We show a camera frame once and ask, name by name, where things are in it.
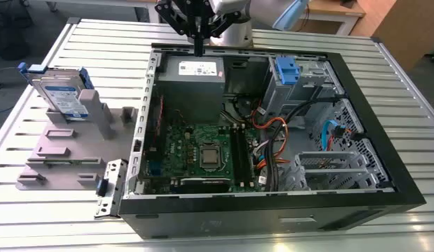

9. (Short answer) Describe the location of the green motherboard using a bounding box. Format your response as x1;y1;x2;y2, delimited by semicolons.
143;123;270;194

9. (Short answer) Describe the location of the red wire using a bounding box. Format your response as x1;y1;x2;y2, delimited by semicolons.
151;94;166;152

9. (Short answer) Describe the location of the orange yellow wire bundle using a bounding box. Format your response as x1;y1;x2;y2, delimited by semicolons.
251;104;291;172

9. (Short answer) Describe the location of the metal disk bay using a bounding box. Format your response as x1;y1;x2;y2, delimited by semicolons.
292;151;395;192

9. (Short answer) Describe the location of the hard disk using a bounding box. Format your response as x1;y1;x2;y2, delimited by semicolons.
19;62;108;122
275;56;302;86

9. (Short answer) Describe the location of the black PC case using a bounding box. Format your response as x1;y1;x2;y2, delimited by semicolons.
117;43;427;239

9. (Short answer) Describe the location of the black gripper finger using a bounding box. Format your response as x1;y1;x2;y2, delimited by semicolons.
155;0;200;57
200;10;246;57

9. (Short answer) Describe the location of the metal drive cage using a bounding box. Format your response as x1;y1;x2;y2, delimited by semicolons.
262;56;339;117

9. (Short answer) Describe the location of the black cable bundle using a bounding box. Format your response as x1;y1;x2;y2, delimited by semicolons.
263;96;343;192

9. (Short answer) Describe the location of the metal bracket with blue latch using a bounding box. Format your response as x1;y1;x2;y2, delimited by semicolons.
93;159;129;220

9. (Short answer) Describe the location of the metal CPU socket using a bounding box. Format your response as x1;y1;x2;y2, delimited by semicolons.
196;143;226;172

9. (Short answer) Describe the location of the blue SATA wire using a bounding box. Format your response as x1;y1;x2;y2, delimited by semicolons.
320;119;344;152

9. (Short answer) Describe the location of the grey parts rack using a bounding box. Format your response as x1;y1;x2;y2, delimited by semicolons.
15;89;139;191

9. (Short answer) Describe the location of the black graphics card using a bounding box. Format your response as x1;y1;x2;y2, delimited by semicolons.
179;177;234;194

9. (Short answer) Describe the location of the grey power supply unit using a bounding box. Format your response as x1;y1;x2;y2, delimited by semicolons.
156;56;227;124

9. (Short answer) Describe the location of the wooden top desk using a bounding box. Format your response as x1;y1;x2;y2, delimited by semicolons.
124;0;367;37

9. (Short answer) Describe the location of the wooden cabinet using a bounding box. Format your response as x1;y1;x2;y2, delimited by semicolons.
371;0;434;72

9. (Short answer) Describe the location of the black office chair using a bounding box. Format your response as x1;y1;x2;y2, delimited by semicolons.
0;10;32;61

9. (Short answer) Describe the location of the black RAM slot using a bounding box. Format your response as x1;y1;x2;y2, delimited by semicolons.
230;123;244;186
239;124;255;187

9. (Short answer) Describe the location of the yellow black wire bundle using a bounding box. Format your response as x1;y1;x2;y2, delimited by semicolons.
219;109;246;124

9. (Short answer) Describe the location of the silver CPU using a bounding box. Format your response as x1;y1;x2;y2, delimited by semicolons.
202;149;220;165

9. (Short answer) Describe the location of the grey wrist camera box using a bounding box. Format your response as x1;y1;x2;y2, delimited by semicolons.
208;0;254;14

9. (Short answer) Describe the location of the black power connector wire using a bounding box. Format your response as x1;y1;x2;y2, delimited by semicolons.
332;124;366;142

